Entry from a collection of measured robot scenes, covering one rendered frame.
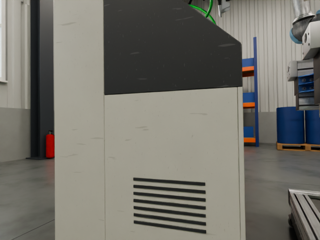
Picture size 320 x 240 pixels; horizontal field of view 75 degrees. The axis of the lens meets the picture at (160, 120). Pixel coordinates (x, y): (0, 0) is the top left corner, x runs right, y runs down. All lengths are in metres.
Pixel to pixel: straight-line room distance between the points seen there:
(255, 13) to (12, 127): 7.64
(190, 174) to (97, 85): 0.56
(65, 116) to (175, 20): 0.66
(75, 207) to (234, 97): 0.85
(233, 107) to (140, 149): 0.40
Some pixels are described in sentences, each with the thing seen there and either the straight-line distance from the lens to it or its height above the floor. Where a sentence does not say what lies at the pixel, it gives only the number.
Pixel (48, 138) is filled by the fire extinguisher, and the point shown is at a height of 0.40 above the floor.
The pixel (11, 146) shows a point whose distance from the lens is 4.89.
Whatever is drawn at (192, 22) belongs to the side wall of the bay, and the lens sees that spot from 0.92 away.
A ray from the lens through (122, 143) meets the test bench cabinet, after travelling 0.93.
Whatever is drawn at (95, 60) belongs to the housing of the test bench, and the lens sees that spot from 1.04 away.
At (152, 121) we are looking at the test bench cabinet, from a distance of 0.87.
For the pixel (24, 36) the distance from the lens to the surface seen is 5.37.
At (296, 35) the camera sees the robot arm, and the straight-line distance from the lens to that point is 1.60.
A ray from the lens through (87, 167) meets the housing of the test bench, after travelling 1.04.
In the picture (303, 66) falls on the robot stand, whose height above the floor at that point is 0.95.
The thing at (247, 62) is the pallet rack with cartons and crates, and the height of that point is 2.37.
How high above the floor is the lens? 0.66
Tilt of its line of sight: 1 degrees up
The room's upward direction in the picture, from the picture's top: 1 degrees counter-clockwise
